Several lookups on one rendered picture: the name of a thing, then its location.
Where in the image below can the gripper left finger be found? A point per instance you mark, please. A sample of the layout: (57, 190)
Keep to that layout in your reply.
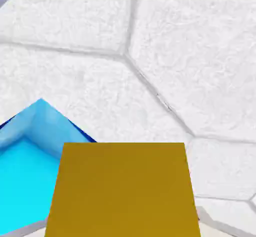
(38, 231)

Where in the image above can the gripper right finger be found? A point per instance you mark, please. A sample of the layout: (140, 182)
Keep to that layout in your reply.
(212, 226)

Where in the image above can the small yellow cube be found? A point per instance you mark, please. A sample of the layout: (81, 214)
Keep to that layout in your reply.
(124, 191)

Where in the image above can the large light blue box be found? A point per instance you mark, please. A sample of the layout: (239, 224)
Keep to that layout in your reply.
(26, 181)

